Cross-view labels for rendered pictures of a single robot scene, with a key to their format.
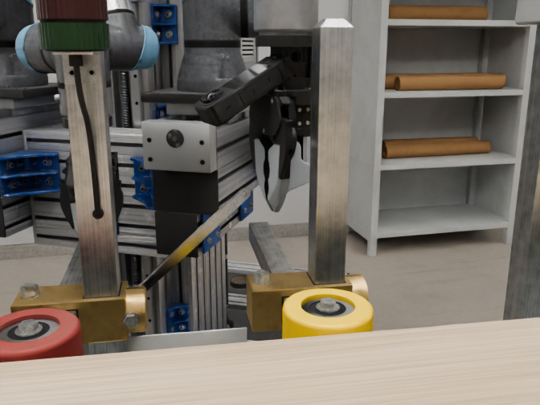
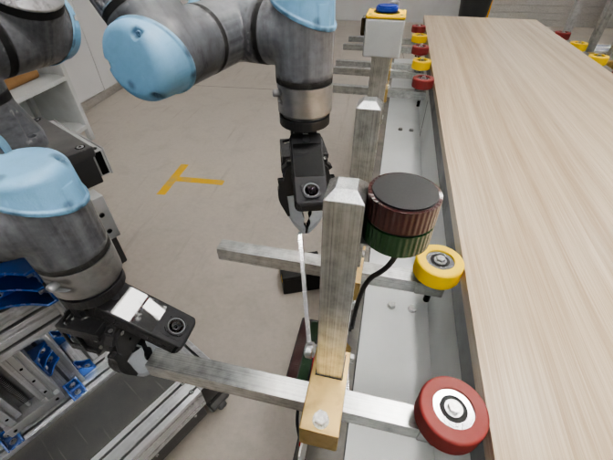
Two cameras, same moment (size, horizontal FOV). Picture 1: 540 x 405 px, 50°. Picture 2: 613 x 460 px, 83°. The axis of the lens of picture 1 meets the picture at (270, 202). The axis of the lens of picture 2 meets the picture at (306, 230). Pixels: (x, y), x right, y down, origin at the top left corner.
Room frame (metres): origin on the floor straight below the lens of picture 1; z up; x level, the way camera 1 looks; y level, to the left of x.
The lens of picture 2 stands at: (0.52, 0.42, 1.33)
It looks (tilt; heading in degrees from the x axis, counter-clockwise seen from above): 41 degrees down; 293
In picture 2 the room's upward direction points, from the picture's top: straight up
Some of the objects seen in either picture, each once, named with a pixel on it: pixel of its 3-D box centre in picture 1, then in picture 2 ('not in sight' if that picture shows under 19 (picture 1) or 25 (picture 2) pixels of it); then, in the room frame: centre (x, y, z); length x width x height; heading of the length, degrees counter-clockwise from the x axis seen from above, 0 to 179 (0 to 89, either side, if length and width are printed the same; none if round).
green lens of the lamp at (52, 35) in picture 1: (75, 36); (397, 224); (0.54, 0.17, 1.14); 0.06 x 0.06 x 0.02
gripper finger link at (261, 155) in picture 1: (280, 171); (296, 206); (0.72, -0.01, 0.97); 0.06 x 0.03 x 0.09; 120
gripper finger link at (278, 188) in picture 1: (293, 176); (313, 205); (0.69, -0.03, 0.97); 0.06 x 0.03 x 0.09; 120
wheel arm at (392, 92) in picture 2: not in sight; (369, 90); (0.83, -1.00, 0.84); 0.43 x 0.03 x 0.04; 10
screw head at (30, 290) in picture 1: (30, 289); (320, 418); (0.57, 0.26, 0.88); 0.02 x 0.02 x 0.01
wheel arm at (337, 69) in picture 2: not in sight; (374, 73); (0.87, -1.25, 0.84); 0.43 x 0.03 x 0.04; 10
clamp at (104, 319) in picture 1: (83, 313); (329, 389); (0.58, 0.20, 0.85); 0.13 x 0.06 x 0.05; 100
